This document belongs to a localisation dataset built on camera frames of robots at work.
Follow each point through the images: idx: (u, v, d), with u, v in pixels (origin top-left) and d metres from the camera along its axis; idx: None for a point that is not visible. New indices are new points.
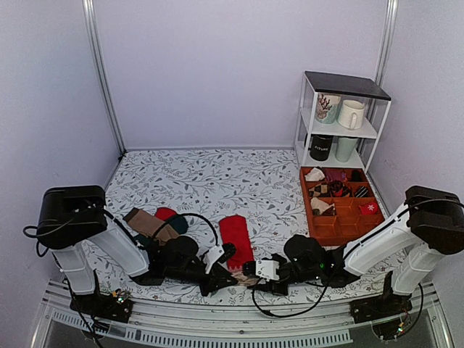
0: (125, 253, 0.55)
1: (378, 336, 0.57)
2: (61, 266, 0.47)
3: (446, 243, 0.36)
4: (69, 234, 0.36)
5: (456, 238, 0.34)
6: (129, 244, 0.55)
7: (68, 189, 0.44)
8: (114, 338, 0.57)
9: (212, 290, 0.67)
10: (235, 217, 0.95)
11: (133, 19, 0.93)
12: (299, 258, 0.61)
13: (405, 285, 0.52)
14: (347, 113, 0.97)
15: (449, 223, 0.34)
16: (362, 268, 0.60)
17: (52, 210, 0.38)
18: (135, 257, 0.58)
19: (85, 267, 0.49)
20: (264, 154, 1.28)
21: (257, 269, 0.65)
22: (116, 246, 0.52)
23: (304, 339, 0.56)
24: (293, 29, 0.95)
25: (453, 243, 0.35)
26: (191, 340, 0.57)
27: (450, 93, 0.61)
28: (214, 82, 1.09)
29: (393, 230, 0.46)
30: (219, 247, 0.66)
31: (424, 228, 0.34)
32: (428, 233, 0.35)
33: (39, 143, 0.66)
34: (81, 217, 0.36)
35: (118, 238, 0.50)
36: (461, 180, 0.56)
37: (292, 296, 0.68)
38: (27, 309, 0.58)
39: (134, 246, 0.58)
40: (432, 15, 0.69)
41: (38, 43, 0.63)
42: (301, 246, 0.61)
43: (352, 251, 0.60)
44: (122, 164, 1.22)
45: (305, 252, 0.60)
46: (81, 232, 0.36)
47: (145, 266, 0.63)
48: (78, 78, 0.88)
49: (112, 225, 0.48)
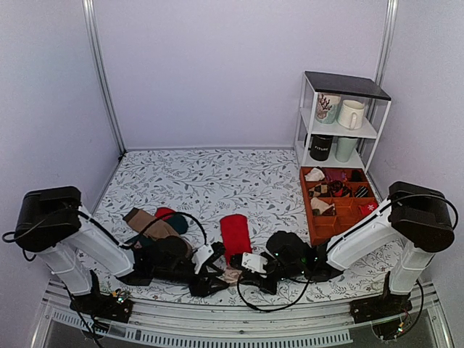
0: (106, 254, 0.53)
1: (378, 336, 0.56)
2: (51, 268, 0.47)
3: (426, 241, 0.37)
4: (44, 237, 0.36)
5: (436, 235, 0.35)
6: (109, 246, 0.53)
7: (45, 191, 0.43)
8: (114, 338, 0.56)
9: (204, 292, 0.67)
10: (235, 217, 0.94)
11: (133, 19, 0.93)
12: (280, 251, 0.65)
13: (403, 283, 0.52)
14: (347, 113, 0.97)
15: (431, 220, 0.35)
16: (345, 262, 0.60)
17: (27, 214, 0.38)
18: (118, 258, 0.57)
19: (75, 267, 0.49)
20: (264, 154, 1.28)
21: (243, 260, 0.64)
22: (97, 247, 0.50)
23: (304, 339, 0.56)
24: (293, 30, 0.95)
25: (435, 242, 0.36)
26: (191, 340, 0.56)
27: (449, 93, 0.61)
28: (214, 81, 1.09)
29: (375, 224, 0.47)
30: (209, 247, 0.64)
31: (405, 223, 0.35)
32: (410, 228, 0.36)
33: (40, 143, 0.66)
34: (51, 219, 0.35)
35: (97, 239, 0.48)
36: (462, 180, 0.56)
37: (292, 296, 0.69)
38: (27, 309, 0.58)
39: (114, 245, 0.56)
40: (432, 14, 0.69)
41: (38, 43, 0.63)
42: (282, 239, 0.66)
43: (336, 245, 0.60)
44: (122, 164, 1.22)
45: (285, 246, 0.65)
46: (53, 233, 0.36)
47: (130, 266, 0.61)
48: (78, 77, 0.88)
49: (88, 225, 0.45)
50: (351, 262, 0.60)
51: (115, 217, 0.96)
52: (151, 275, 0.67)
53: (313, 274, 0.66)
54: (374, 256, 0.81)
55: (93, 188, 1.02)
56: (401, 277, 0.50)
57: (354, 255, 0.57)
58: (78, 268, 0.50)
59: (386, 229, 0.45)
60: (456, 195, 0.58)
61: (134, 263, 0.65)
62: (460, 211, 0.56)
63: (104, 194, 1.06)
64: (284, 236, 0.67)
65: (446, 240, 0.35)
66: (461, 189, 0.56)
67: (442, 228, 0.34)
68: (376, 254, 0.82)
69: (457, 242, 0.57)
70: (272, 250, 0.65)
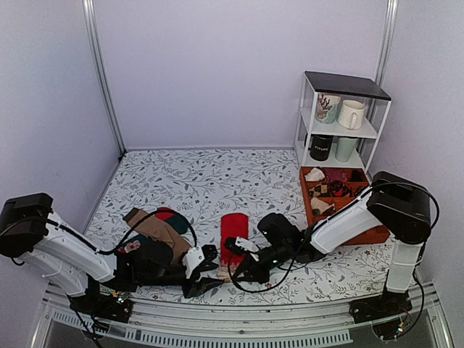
0: (84, 261, 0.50)
1: (378, 336, 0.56)
2: (40, 271, 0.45)
3: (403, 230, 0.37)
4: (10, 246, 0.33)
5: (412, 225, 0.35)
6: (87, 253, 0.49)
7: (20, 199, 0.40)
8: (114, 338, 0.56)
9: (196, 292, 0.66)
10: (237, 214, 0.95)
11: (133, 19, 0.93)
12: (270, 230, 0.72)
13: (396, 280, 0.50)
14: (347, 113, 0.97)
15: (407, 209, 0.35)
16: (328, 244, 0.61)
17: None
18: (98, 264, 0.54)
19: (63, 271, 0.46)
20: (264, 154, 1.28)
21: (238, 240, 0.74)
22: (75, 256, 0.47)
23: (304, 339, 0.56)
24: (293, 30, 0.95)
25: (411, 232, 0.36)
26: (191, 340, 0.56)
27: (450, 93, 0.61)
28: (214, 81, 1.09)
29: (355, 208, 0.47)
30: (199, 253, 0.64)
31: (379, 207, 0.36)
32: (385, 214, 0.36)
33: (40, 143, 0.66)
34: (15, 227, 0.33)
35: (73, 247, 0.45)
36: (462, 180, 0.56)
37: (292, 296, 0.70)
38: (25, 309, 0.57)
39: (90, 249, 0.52)
40: (433, 15, 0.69)
41: (38, 43, 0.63)
42: (270, 218, 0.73)
43: (320, 227, 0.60)
44: (122, 164, 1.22)
45: (272, 225, 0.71)
46: (22, 242, 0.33)
47: (110, 272, 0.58)
48: (77, 77, 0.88)
49: (59, 232, 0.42)
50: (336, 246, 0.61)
51: (115, 217, 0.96)
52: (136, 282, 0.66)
53: (298, 254, 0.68)
54: (374, 256, 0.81)
55: (93, 188, 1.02)
56: (397, 274, 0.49)
57: (336, 238, 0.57)
58: (66, 271, 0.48)
59: (365, 213, 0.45)
60: (456, 195, 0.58)
61: (117, 269, 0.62)
62: (460, 211, 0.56)
63: (104, 194, 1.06)
64: (275, 217, 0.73)
65: (422, 229, 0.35)
66: (461, 189, 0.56)
67: (417, 218, 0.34)
68: (376, 254, 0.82)
69: (457, 242, 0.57)
70: (262, 228, 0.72)
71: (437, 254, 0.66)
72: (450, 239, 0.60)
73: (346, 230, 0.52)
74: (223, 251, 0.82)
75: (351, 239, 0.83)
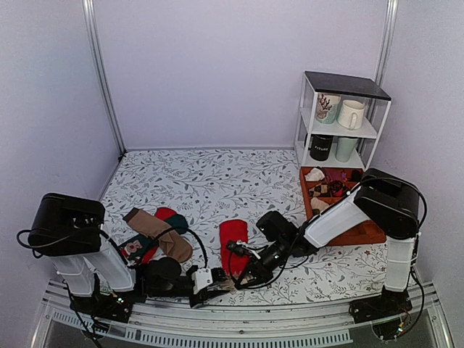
0: (113, 270, 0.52)
1: (378, 336, 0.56)
2: (56, 268, 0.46)
3: (389, 225, 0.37)
4: (60, 247, 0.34)
5: (398, 220, 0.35)
6: (118, 263, 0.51)
7: (69, 198, 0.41)
8: (114, 338, 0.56)
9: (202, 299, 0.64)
10: (235, 222, 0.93)
11: (133, 19, 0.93)
12: (265, 227, 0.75)
13: (395, 279, 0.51)
14: (347, 113, 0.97)
15: (394, 204, 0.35)
16: (320, 238, 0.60)
17: (47, 218, 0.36)
18: (123, 276, 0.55)
19: (82, 272, 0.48)
20: (264, 154, 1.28)
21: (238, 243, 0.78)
22: (107, 264, 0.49)
23: (304, 339, 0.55)
24: (293, 30, 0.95)
25: (398, 226, 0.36)
26: (191, 340, 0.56)
27: (449, 93, 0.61)
28: (214, 81, 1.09)
29: (345, 201, 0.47)
30: (208, 275, 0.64)
31: (365, 200, 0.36)
32: (372, 207, 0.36)
33: (40, 143, 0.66)
34: (79, 234, 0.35)
35: (110, 257, 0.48)
36: (461, 180, 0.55)
37: (292, 296, 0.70)
38: (26, 310, 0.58)
39: (123, 264, 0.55)
40: (432, 16, 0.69)
41: (37, 42, 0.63)
42: (270, 215, 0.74)
43: (314, 220, 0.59)
44: (122, 164, 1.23)
45: (268, 221, 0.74)
46: (74, 246, 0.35)
47: (132, 285, 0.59)
48: (78, 78, 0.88)
49: (106, 245, 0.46)
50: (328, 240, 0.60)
51: (115, 217, 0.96)
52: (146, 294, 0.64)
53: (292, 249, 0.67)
54: (374, 256, 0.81)
55: (93, 188, 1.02)
56: (395, 271, 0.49)
57: (330, 233, 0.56)
58: (84, 272, 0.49)
59: (354, 207, 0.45)
60: (456, 194, 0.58)
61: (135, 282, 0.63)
62: (462, 210, 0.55)
63: (104, 194, 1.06)
64: (272, 214, 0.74)
65: (409, 225, 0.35)
66: (461, 188, 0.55)
67: (404, 212, 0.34)
68: (376, 254, 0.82)
69: (457, 243, 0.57)
70: (258, 225, 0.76)
71: (437, 254, 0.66)
72: (451, 239, 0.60)
73: (338, 223, 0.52)
74: (223, 258, 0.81)
75: (351, 239, 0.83)
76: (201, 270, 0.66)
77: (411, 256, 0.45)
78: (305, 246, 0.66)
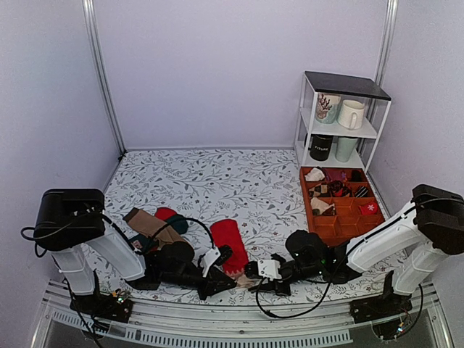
0: (122, 258, 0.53)
1: (378, 336, 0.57)
2: (58, 267, 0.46)
3: (451, 244, 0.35)
4: (67, 238, 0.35)
5: (459, 238, 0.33)
6: (125, 250, 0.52)
7: (69, 191, 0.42)
8: (114, 338, 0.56)
9: (210, 293, 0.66)
10: (227, 222, 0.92)
11: (133, 19, 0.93)
12: (301, 252, 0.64)
13: (407, 284, 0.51)
14: (347, 113, 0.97)
15: (454, 222, 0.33)
16: (366, 263, 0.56)
17: (48, 212, 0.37)
18: (132, 262, 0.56)
19: (84, 268, 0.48)
20: (264, 154, 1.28)
21: (259, 270, 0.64)
22: (113, 251, 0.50)
23: (304, 339, 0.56)
24: (293, 30, 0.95)
25: (459, 244, 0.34)
26: (191, 340, 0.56)
27: (449, 93, 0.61)
28: (214, 82, 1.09)
29: (399, 226, 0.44)
30: (214, 250, 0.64)
31: (429, 225, 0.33)
32: (437, 231, 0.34)
33: (40, 143, 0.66)
34: (80, 222, 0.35)
35: (116, 243, 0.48)
36: (462, 180, 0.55)
37: (292, 296, 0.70)
38: (26, 310, 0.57)
39: (131, 251, 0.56)
40: (432, 15, 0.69)
41: (37, 42, 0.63)
42: (303, 241, 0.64)
43: (357, 246, 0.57)
44: (122, 164, 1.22)
45: (307, 247, 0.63)
46: (80, 235, 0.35)
47: (142, 271, 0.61)
48: (77, 77, 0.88)
49: (111, 230, 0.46)
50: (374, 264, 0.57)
51: (115, 216, 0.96)
52: (159, 280, 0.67)
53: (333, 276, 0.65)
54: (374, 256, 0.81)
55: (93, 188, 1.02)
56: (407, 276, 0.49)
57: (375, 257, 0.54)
58: (85, 267, 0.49)
59: (411, 232, 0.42)
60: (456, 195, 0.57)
61: (145, 268, 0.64)
62: None
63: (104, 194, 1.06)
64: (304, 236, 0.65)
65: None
66: (461, 188, 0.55)
67: None
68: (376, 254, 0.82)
69: None
70: (292, 251, 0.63)
71: None
72: None
73: (388, 249, 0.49)
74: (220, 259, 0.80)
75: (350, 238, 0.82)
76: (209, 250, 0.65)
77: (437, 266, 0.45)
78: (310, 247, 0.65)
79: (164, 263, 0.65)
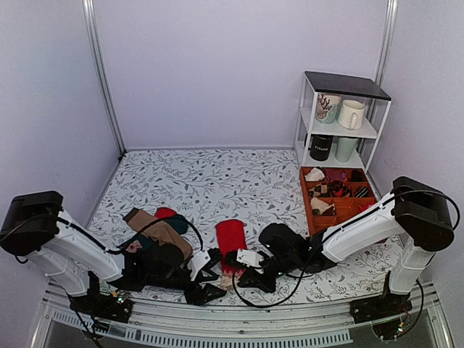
0: (92, 260, 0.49)
1: (378, 336, 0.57)
2: (43, 270, 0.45)
3: (428, 240, 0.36)
4: (19, 243, 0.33)
5: (436, 234, 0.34)
6: (94, 251, 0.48)
7: (30, 195, 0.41)
8: (114, 338, 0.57)
9: (199, 301, 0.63)
10: (232, 222, 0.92)
11: (133, 19, 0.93)
12: (272, 243, 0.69)
13: (403, 283, 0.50)
14: (347, 113, 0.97)
15: (434, 217, 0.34)
16: (340, 254, 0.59)
17: (9, 220, 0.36)
18: (105, 264, 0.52)
19: (67, 270, 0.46)
20: (264, 154, 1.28)
21: (238, 254, 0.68)
22: (81, 254, 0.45)
23: (304, 339, 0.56)
24: (293, 30, 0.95)
25: (436, 241, 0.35)
26: (191, 340, 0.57)
27: (449, 93, 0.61)
28: (214, 82, 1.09)
29: (376, 217, 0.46)
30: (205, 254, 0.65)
31: (407, 217, 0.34)
32: (413, 223, 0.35)
33: (39, 143, 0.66)
34: (26, 225, 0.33)
35: (79, 246, 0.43)
36: (461, 180, 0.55)
37: (293, 296, 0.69)
38: (26, 310, 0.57)
39: (101, 252, 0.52)
40: (432, 14, 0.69)
41: (37, 42, 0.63)
42: (272, 230, 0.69)
43: (333, 235, 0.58)
44: (122, 164, 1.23)
45: (275, 238, 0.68)
46: (30, 239, 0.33)
47: (119, 271, 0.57)
48: (77, 77, 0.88)
49: (70, 230, 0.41)
50: (347, 253, 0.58)
51: (115, 217, 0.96)
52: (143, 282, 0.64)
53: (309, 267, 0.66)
54: (374, 256, 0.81)
55: (93, 188, 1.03)
56: (407, 276, 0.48)
57: (351, 246, 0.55)
58: (70, 270, 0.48)
59: (388, 222, 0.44)
60: (456, 195, 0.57)
61: (123, 267, 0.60)
62: (460, 211, 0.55)
63: (104, 194, 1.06)
64: (275, 227, 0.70)
65: (446, 240, 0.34)
66: (461, 188, 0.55)
67: (444, 227, 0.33)
68: (376, 254, 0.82)
69: (457, 243, 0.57)
70: (264, 242, 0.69)
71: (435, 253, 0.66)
72: None
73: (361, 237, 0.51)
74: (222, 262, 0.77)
75: None
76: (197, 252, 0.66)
77: (426, 263, 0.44)
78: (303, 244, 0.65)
79: (151, 265, 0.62)
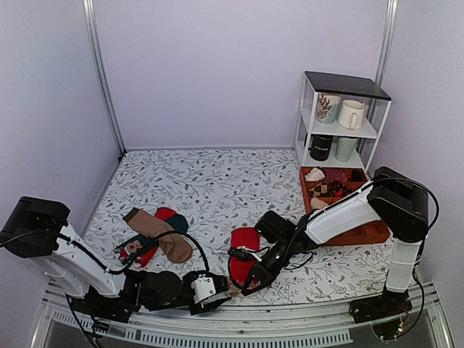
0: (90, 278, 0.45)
1: (378, 336, 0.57)
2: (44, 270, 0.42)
3: (399, 228, 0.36)
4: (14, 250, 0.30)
5: (407, 222, 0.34)
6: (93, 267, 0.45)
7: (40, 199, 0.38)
8: (114, 338, 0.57)
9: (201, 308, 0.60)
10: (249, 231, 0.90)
11: (133, 19, 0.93)
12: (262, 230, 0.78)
13: (396, 279, 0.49)
14: (347, 113, 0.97)
15: (408, 206, 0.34)
16: (322, 235, 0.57)
17: (11, 223, 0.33)
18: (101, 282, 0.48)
19: (65, 274, 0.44)
20: (264, 154, 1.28)
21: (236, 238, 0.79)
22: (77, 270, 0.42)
23: (304, 339, 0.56)
24: (293, 30, 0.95)
25: (407, 228, 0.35)
26: (191, 340, 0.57)
27: (450, 93, 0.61)
28: (214, 81, 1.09)
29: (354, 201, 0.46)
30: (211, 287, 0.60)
31: (380, 200, 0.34)
32: (384, 207, 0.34)
33: (39, 142, 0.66)
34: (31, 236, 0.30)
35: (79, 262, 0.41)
36: (461, 180, 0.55)
37: (292, 296, 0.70)
38: (25, 310, 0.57)
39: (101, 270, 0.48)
40: (433, 14, 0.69)
41: (37, 41, 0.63)
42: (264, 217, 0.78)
43: (316, 215, 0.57)
44: (122, 164, 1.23)
45: (263, 222, 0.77)
46: (27, 251, 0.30)
47: (114, 292, 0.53)
48: (77, 77, 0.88)
49: (70, 248, 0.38)
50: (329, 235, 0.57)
51: (115, 217, 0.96)
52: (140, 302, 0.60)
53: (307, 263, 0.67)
54: (374, 256, 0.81)
55: (93, 188, 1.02)
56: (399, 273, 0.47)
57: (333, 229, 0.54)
58: (68, 274, 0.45)
59: (363, 206, 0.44)
60: (456, 195, 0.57)
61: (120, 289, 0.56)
62: (460, 211, 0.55)
63: (104, 194, 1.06)
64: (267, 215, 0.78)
65: (417, 229, 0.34)
66: (461, 188, 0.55)
67: (417, 217, 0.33)
68: (376, 254, 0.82)
69: (457, 243, 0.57)
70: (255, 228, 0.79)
71: (434, 253, 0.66)
72: (450, 241, 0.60)
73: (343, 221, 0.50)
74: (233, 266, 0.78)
75: (351, 239, 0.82)
76: (201, 279, 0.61)
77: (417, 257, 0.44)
78: (304, 241, 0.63)
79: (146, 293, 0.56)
